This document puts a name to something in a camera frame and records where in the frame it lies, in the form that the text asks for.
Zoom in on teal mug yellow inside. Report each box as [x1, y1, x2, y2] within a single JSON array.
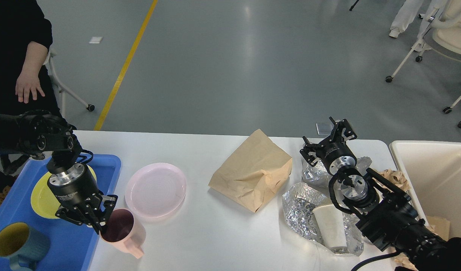
[[0, 222, 51, 271]]

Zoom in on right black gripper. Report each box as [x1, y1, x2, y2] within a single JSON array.
[[299, 117, 357, 175]]

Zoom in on brown paper bag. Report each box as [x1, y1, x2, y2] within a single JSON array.
[[208, 129, 293, 213]]

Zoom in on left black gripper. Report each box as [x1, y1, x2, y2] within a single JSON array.
[[47, 163, 118, 234]]

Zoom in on cream plastic bin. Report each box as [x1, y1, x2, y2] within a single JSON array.
[[389, 140, 461, 238]]

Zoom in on crumpled foil upper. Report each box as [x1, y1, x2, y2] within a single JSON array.
[[302, 157, 368, 191]]

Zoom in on seated person's hand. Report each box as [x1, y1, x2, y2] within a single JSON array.
[[15, 71, 45, 104]]

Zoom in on pink mug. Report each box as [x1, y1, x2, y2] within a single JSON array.
[[100, 208, 146, 259]]

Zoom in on white paper cup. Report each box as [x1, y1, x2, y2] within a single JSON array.
[[313, 204, 347, 254]]

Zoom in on grey floor plate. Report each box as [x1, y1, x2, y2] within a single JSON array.
[[316, 122, 334, 137]]

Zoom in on yellow plate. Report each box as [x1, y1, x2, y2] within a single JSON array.
[[31, 163, 85, 219]]

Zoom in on blue plastic tray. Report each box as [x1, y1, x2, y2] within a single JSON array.
[[0, 154, 121, 271]]

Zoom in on seated person in black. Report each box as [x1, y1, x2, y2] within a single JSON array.
[[0, 0, 61, 117]]

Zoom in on crumpled foil lower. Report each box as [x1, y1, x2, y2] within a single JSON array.
[[282, 183, 364, 256]]

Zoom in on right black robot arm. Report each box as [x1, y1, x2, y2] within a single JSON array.
[[300, 119, 461, 271]]

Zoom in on pink plate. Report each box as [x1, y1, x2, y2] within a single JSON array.
[[124, 163, 187, 220]]

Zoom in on crumpled brown paper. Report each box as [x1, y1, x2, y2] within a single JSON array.
[[378, 169, 410, 192]]

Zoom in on cream office chair right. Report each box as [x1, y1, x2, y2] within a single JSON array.
[[385, 0, 461, 82]]

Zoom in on crumpled foil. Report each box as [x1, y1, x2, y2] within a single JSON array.
[[282, 183, 364, 256], [302, 157, 368, 191]]

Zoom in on walking person white trousers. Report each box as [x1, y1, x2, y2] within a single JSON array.
[[389, 0, 443, 38]]

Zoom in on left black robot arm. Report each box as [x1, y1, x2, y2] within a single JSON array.
[[0, 110, 118, 234]]

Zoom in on white chair left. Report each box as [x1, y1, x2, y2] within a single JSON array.
[[44, 49, 96, 118]]

